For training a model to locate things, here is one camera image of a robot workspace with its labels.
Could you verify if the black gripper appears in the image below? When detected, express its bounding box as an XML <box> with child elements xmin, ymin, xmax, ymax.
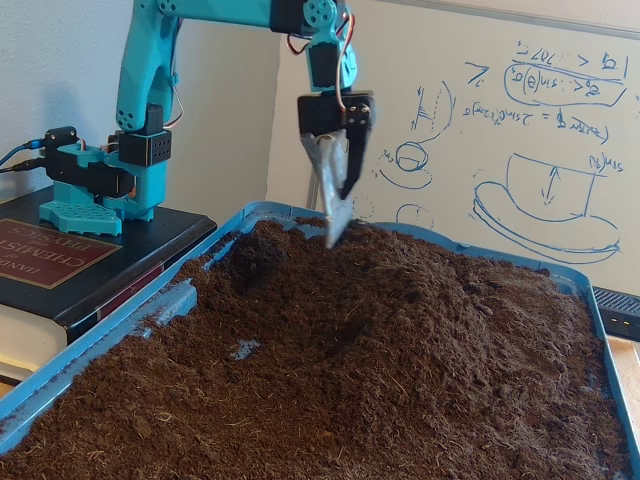
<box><xmin>297</xmin><ymin>91</ymin><xmax>375</xmax><ymax>250</ymax></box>

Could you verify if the black cable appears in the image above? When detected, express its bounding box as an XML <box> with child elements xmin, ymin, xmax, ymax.
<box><xmin>0</xmin><ymin>158</ymin><xmax>49</xmax><ymax>174</ymax></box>

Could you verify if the whiteboard with blue drawings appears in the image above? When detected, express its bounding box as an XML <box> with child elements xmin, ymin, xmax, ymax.
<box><xmin>264</xmin><ymin>0</ymin><xmax>640</xmax><ymax>296</ymax></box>

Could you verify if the black chemistry physics handbook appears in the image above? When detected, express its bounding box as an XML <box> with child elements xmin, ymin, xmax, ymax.
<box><xmin>0</xmin><ymin>192</ymin><xmax>219</xmax><ymax>386</ymax></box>

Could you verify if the blue cable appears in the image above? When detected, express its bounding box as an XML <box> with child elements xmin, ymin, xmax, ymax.
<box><xmin>0</xmin><ymin>139</ymin><xmax>49</xmax><ymax>169</ymax></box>

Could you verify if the blue plastic tray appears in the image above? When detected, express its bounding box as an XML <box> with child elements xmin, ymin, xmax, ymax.
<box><xmin>0</xmin><ymin>200</ymin><xmax>640</xmax><ymax>480</ymax></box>

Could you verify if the brown soil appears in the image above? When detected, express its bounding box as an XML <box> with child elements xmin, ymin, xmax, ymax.
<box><xmin>0</xmin><ymin>215</ymin><xmax>631</xmax><ymax>480</ymax></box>

